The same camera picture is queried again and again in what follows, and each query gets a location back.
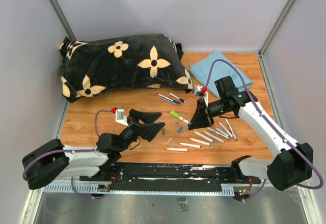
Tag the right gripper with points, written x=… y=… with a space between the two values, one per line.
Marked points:
x=200 y=118

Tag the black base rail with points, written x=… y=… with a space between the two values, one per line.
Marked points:
x=163 y=177

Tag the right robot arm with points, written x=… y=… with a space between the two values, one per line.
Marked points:
x=292 y=161

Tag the clear cap grey pen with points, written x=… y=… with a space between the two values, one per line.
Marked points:
x=166 y=100

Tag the black floral pillow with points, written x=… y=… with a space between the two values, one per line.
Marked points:
x=90 y=68

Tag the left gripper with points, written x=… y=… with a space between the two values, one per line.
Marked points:
x=148 y=130

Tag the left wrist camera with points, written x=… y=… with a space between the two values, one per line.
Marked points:
x=120 y=117

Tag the dark blue cap marker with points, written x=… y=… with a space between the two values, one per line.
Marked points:
x=175 y=96

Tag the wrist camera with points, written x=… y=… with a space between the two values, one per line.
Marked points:
x=201 y=92
x=120 y=117

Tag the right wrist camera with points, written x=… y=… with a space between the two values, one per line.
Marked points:
x=201 y=92

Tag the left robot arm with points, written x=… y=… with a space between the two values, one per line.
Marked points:
x=54 y=160

